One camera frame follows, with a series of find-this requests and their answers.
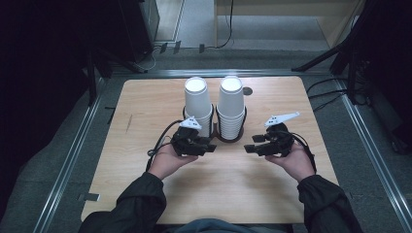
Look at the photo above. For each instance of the person's left hand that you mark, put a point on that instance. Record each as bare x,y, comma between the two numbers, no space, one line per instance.
166,163

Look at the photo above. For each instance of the metal floor rail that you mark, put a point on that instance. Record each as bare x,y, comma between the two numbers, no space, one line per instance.
69,161
375,152

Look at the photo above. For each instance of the light wooden furniture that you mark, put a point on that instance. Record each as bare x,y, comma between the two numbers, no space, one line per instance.
333,22

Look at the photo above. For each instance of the grey tape piece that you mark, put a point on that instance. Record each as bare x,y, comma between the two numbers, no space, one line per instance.
89,196

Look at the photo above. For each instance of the dark curtain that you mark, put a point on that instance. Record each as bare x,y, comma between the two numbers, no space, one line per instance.
39,81

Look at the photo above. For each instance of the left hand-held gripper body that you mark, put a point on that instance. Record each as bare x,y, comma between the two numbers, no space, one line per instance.
186,142

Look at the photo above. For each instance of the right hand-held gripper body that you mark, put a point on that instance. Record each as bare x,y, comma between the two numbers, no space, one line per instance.
281,140

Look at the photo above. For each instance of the black cup holder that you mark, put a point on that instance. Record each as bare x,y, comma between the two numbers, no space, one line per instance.
216,131

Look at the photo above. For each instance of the stack of white paper cups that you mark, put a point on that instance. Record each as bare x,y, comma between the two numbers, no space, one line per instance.
230,106
197,100

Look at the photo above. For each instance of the person's right hand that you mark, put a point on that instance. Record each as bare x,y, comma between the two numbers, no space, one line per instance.
299,163

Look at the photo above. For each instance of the person's blue-grey clothing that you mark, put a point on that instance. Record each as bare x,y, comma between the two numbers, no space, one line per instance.
210,226

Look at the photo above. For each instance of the dark cabinet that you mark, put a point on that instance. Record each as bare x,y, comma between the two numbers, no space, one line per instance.
139,29

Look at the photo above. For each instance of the black round table grommet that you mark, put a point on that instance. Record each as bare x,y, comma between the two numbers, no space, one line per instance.
247,91

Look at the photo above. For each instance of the black metal stand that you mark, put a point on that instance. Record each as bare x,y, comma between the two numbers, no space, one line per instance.
351,71
92,77

